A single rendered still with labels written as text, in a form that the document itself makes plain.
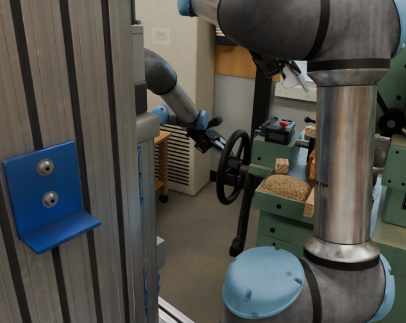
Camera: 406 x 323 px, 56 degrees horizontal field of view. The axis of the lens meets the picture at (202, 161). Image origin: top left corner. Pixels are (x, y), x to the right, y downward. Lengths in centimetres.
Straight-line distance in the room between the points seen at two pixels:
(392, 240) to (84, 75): 98
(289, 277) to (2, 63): 45
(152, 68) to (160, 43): 151
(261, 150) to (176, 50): 140
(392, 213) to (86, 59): 103
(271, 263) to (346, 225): 13
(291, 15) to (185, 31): 201
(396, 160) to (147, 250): 69
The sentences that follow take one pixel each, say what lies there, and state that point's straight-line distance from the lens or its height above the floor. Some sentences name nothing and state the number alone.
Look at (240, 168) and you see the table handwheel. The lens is 142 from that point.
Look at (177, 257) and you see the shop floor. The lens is 228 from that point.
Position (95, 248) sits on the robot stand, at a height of 113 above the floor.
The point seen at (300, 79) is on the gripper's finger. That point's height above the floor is 120.
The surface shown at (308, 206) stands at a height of 93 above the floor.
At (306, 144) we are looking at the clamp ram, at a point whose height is 95.
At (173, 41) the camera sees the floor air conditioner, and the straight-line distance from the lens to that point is 257.
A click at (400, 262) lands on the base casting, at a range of 121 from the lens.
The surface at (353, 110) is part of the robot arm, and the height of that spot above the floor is 128.
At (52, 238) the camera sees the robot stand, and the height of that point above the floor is 120.
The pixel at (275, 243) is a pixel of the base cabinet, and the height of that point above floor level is 69.
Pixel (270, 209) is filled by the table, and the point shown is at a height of 85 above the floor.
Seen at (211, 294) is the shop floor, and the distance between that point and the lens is 207.
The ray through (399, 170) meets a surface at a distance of 110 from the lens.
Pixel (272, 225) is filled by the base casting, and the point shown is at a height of 76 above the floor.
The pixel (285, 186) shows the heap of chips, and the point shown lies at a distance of 110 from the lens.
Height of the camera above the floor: 143
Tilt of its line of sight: 25 degrees down
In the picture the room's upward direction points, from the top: 2 degrees clockwise
